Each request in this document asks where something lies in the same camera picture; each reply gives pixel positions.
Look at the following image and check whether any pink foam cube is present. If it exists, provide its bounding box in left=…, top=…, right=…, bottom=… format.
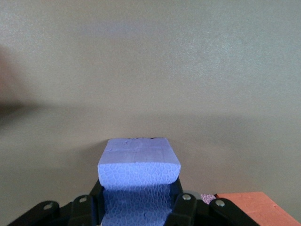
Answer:
left=200, top=193, right=216, bottom=205

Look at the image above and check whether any brown table cover sheet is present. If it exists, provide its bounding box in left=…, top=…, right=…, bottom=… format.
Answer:
left=0, top=0, right=301, bottom=226

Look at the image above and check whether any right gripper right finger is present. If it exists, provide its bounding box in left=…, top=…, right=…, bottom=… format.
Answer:
left=164, top=178, right=257, bottom=226

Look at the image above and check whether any purple foam cube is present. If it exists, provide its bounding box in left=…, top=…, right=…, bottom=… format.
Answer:
left=97, top=137, right=182, bottom=226

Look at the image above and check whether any orange foam cube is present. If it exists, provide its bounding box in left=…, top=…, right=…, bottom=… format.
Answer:
left=215, top=191, right=301, bottom=226

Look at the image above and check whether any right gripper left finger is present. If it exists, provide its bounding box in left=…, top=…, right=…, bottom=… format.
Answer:
left=7, top=180, right=105, bottom=226

